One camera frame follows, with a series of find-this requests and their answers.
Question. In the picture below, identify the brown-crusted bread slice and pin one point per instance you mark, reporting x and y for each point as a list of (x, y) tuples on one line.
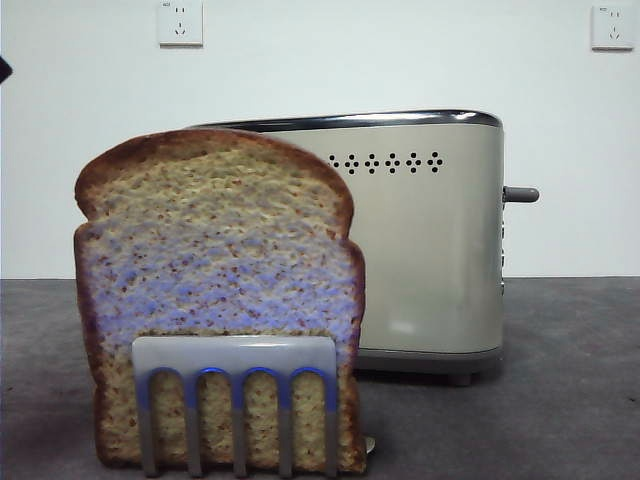
[(220, 240)]

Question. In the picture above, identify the grey toaster lever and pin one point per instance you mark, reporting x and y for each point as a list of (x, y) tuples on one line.
[(522, 194)]

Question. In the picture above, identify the cream toaster with steel top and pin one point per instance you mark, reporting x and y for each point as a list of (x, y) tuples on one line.
[(425, 250)]

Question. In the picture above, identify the steel toast rack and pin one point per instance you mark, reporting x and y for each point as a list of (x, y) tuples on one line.
[(235, 351)]

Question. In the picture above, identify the white wall socket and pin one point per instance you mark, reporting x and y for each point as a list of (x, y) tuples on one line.
[(612, 29), (181, 25)]

